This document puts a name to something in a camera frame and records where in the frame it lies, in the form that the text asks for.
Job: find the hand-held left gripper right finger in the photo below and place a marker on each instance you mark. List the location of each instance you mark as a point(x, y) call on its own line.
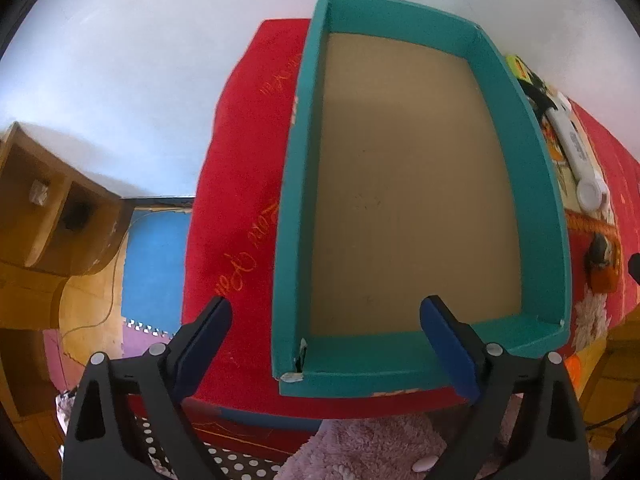
point(450, 350)

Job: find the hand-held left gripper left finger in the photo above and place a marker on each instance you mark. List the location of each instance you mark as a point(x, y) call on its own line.
point(200, 350)

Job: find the teal cardboard box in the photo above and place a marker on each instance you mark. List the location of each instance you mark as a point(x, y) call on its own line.
point(415, 185)

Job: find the pink floor mat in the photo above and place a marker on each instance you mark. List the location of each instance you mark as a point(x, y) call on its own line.
point(140, 340)

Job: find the blue floor mat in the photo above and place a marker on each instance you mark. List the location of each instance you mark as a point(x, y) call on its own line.
point(155, 270)

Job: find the black polka dot cloth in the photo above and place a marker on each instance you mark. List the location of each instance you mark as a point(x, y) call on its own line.
point(240, 465)

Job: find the pink fluffy cloth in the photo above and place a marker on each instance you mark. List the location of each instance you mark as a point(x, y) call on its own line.
point(375, 450)

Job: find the red printed blanket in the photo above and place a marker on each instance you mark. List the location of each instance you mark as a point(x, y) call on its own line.
point(235, 185)

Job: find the wooden furniture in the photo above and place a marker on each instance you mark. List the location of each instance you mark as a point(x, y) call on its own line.
point(620, 360)

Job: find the wooden cabinet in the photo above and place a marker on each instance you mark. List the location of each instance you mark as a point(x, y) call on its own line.
point(30, 160)

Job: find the black clip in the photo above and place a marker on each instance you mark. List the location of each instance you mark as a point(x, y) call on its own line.
point(537, 92)

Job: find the green utility knife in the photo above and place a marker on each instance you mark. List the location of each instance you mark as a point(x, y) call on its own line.
point(517, 66)

